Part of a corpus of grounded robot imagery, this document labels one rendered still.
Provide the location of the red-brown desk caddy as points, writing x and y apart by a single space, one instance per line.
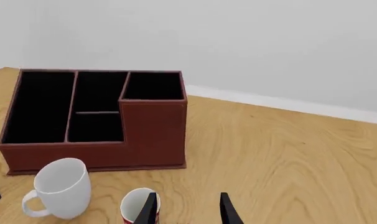
95 121

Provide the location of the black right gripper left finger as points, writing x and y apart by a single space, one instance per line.
147 211

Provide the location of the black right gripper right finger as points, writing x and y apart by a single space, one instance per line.
229 211

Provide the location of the red mug with white inside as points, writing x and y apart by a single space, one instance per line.
133 206

